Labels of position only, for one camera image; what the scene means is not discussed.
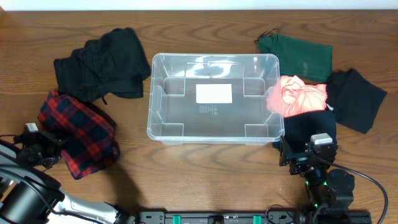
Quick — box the white label in bin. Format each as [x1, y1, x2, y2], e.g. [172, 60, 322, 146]
[196, 84, 233, 104]

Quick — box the clear plastic storage bin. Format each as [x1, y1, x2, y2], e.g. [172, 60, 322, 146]
[147, 53, 285, 145]

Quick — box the pink crumpled garment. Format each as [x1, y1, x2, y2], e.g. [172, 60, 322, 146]
[267, 76, 328, 118]

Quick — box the dark green folded garment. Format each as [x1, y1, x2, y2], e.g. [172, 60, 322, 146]
[254, 29, 333, 83]

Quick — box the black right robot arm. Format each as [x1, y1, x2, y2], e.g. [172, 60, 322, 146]
[279, 133, 354, 214]

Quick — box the dark navy folded garment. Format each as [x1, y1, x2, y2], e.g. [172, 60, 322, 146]
[284, 110, 337, 152]

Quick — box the red navy plaid shirt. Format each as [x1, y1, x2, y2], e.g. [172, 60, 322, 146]
[38, 90, 120, 180]

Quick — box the black mounting rail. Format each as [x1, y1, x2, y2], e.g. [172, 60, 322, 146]
[136, 209, 373, 224]

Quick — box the black folded cloth far right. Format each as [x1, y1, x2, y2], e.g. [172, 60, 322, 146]
[326, 68, 387, 134]

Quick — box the black garment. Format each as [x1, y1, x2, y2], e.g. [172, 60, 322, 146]
[53, 28, 151, 103]

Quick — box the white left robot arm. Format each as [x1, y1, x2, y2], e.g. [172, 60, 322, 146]
[1, 131, 137, 224]

